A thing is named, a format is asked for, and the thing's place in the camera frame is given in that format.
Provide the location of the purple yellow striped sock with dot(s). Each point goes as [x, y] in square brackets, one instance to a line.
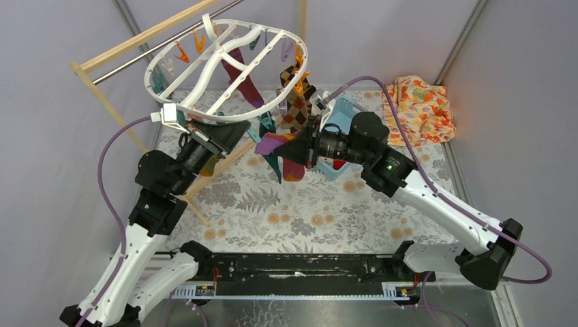
[291, 171]

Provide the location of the brown argyle sock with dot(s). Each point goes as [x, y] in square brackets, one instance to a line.
[298, 106]

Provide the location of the red sock with bear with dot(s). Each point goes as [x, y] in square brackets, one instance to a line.
[338, 164]

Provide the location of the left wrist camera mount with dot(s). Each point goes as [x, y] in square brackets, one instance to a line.
[170, 116]

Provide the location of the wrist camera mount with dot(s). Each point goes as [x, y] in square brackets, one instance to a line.
[170, 116]
[321, 105]

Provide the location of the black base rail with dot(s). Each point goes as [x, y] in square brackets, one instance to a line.
[307, 275]

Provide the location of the purple clothespin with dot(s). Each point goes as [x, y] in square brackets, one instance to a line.
[287, 46]

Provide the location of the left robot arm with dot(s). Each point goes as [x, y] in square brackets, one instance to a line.
[118, 299]

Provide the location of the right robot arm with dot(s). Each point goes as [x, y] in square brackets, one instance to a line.
[484, 246]

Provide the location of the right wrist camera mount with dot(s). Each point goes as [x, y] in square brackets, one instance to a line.
[321, 105]

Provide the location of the maroon purple sock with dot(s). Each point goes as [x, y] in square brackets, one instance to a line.
[247, 87]

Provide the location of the floral patterned table mat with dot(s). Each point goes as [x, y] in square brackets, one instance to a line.
[246, 209]

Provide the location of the metal hanging rod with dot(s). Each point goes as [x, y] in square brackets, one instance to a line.
[142, 38]

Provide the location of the olive orange sock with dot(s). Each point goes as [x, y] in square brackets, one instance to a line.
[209, 167]

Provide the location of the dark green sock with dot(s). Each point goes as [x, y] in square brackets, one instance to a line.
[265, 147]

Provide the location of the teal clothespin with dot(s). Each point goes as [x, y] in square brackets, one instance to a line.
[267, 124]

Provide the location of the white plastic clip hanger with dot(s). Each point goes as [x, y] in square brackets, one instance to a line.
[238, 47]

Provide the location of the orange clothespin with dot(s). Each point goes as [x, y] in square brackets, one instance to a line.
[182, 55]
[198, 43]

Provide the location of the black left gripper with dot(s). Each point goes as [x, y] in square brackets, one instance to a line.
[215, 144]

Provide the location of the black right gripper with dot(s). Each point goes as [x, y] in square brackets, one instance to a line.
[305, 147]

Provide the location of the floral orange cloth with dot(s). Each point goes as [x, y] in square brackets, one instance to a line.
[423, 110]

